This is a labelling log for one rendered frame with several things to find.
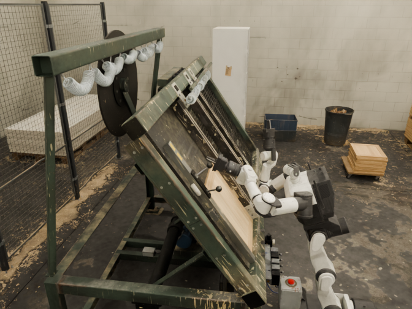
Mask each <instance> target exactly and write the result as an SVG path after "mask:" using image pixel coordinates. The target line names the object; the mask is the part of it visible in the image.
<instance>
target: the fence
mask: <svg viewBox="0 0 412 309"><path fill-rule="evenodd" d="M170 143H171V144H172V142H171V141H169V142H167V143H166V144H165V145H164V146H163V148H164V149H165V150H166V152H167V153H168V155H169V156H170V157H171V158H172V160H173V161H174V163H175V164H176V165H177V167H178V168H179V169H180V170H181V172H182V173H183V175H184V176H185V177H186V179H187V180H188V181H189V183H190V184H193V183H194V184H195V185H196V186H197V188H198V189H199V191H200V192H201V195H200V198H201V199H202V200H203V202H204V203H205V204H206V206H207V207H208V208H209V209H211V208H214V209H215V210H216V212H217V213H218V214H219V220H218V222H219V223H220V225H222V227H223V228H224V230H225V231H226V232H227V234H228V235H229V237H230V238H231V239H232V241H233V242H234V243H235V244H236V246H237V247H238V249H239V250H240V251H241V252H242V254H243V255H244V257H245V258H246V260H247V261H248V262H249V263H252V262H254V261H255V256H254V254H253V253H252V252H251V250H250V249H249V248H248V246H247V245H246V243H245V242H244V241H243V239H242V238H241V236H240V235H239V234H238V232H237V231H236V230H235V229H234V227H233V225H232V224H231V223H230V222H229V220H228V219H227V218H226V216H225V215H224V213H223V212H222V211H221V209H220V208H219V207H218V205H217V204H216V202H215V201H214V200H213V198H212V197H211V198H210V199H209V198H208V197H207V195H206V194H205V193H204V191H203V190H202V188H201V187H200V186H199V185H198V183H197V182H196V181H195V179H194V178H193V176H192V175H191V171H192V170H191V168H190V167H189V165H187V163H186V161H185V160H184V159H183V158H182V160H181V159H180V158H179V157H178V155H177V153H179V152H178V151H177V149H176V148H175V147H174V148H175V151H174V150H173V148H172V147H171V146H170ZM172 145H173V144H172ZM173 146H174V145H173ZM179 155H180V154H179ZM180 156H181V155H180ZM181 157H182V156H181Z"/></svg>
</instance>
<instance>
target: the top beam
mask: <svg viewBox="0 0 412 309"><path fill-rule="evenodd" d="M205 65H206V61H205V60H204V58H203V56H202V55H201V56H200V57H198V58H196V59H195V60H194V61H193V62H192V63H191V64H190V65H188V66H187V67H186V68H185V69H184V70H182V71H181V72H180V73H179V74H178V75H177V76H176V77H175V78H174V79H173V80H171V81H170V82H169V83H168V84H167V85H166V86H165V87H164V88H163V89H161V90H160V91H159V92H158V93H157V94H155V95H154V96H153V97H152V98H151V99H150V100H149V101H148V102H147V103H146V104H144V105H143V106H142V107H141V108H140V109H139V110H138V111H136V112H135V114H133V115H132V116H131V117H130V118H129V119H128V120H126V121H125V122H124V123H123V124H122V125H121V127H122V128H123V129H124V130H125V132H126V133H127V135H128V136H129V137H130V138H131V140H132V141H135V140H136V139H138V138H139V137H141V136H142V135H144V134H146V133H147V132H148V131H149V130H150V129H151V127H152V126H153V125H154V124H155V122H157V121H158V120H159V118H160V117H161V116H162V114H163V113H164V112H165V111H166V110H167V109H168V108H169V107H170V105H171V104H172V103H173V102H174V100H176V98H177V97H178V95H177V94H176V92H175V91H174V89H173V88H172V87H171V84H173V82H175V83H176V84H177V86H178V87H179V89H180V91H183V90H184V89H185V88H186V87H187V86H188V84H189V83H188V81H187V80H186V79H185V77H184V75H183V73H185V72H186V73H187V74H188V75H189V77H190V79H191V80H192V79H193V78H192V76H190V74H189V72H188V71H187V70H188V69H189V68H190V69H191V70H192V72H193V73H194V75H197V74H198V73H199V71H200V70H201V69H202V68H203V67H204V66H205Z"/></svg>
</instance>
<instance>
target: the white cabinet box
mask: <svg viewBox="0 0 412 309"><path fill-rule="evenodd" d="M249 42H250V27H222V26H218V27H216V28H213V54H212V63H213V64H212V80H213V82H214V83H215V85H216V86H217V88H218V89H219V91H220V93H221V94H222V95H223V97H224V98H225V100H226V102H227V103H228V104H229V106H230V108H231V109H232V111H233V112H234V114H235V116H236V117H237V118H238V120H239V122H240V123H241V124H242V126H243V127H244V129H245V120H246V95H247V81H248V56H249Z"/></svg>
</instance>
